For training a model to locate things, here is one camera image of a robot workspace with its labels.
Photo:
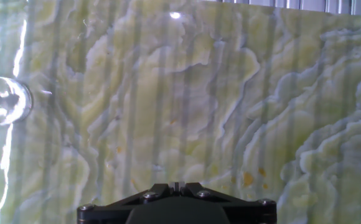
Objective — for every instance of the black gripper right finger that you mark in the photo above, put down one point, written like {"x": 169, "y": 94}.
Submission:
{"x": 246, "y": 209}

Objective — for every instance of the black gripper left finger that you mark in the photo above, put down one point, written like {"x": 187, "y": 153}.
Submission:
{"x": 112, "y": 209}

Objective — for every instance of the clear glass jar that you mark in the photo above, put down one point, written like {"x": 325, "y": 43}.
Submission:
{"x": 15, "y": 99}

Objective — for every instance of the green marble pattern mat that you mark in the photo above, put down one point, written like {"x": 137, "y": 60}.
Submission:
{"x": 199, "y": 93}

